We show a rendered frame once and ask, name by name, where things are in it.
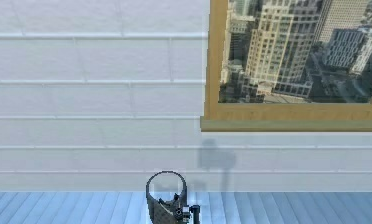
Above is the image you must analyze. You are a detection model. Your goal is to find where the wooden framed window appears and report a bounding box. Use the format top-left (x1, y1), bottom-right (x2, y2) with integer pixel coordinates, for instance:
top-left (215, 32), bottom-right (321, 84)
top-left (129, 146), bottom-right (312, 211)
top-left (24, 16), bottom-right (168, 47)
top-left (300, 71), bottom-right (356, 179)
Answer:
top-left (199, 0), bottom-right (372, 133)

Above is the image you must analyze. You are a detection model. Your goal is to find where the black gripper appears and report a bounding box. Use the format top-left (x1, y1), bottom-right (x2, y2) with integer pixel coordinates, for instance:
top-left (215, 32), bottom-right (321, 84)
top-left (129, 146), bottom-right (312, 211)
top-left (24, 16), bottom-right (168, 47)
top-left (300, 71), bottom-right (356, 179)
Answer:
top-left (172, 193), bottom-right (184, 224)

